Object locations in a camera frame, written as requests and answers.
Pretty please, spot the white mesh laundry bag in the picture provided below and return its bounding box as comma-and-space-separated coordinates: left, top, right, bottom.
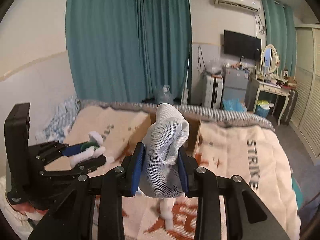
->
139, 103, 189, 198

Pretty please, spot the blue checkered bedding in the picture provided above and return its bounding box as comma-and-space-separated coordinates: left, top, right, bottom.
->
35, 94, 80, 144

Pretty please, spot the white rolled sock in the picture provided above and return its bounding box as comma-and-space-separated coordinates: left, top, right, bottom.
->
159, 198, 176, 231

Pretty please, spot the cream blanket with red characters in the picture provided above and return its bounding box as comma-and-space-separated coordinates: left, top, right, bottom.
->
59, 100, 300, 239

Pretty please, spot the open cardboard box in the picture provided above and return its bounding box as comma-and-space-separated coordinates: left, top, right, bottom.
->
124, 114, 201, 157

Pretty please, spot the clear water jug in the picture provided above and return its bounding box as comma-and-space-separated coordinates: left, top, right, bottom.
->
156, 85, 174, 105

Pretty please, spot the trash bin with bag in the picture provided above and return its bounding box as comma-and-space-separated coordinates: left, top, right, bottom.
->
255, 100, 270, 118

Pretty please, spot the white louvered wardrobe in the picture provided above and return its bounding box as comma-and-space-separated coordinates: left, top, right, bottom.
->
290, 24, 319, 165

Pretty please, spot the dark suitcase by wardrobe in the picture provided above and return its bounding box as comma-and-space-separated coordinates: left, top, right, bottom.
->
281, 90, 298, 125

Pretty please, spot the teal curtain left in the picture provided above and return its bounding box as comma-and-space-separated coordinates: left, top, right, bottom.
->
66, 0, 191, 102

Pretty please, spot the teal curtain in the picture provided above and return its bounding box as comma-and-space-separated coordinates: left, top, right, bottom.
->
66, 0, 191, 102
261, 0, 297, 76

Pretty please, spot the white dressing table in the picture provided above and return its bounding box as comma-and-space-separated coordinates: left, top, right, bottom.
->
245, 77, 290, 126

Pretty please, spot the white suitcase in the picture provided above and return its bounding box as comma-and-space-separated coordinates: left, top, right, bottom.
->
202, 74, 223, 109

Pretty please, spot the grey mini fridge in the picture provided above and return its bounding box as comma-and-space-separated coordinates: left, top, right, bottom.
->
222, 68, 249, 102

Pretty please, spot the oval vanity mirror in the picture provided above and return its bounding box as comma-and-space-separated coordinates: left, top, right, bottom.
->
261, 44, 279, 76

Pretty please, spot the teal curtain right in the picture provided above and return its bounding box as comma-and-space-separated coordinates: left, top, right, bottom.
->
261, 0, 297, 76

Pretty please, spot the white air conditioner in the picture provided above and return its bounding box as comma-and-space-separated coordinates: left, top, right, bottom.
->
214, 0, 261, 13

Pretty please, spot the black wall television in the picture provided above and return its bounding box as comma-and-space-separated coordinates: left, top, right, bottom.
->
223, 30, 261, 61

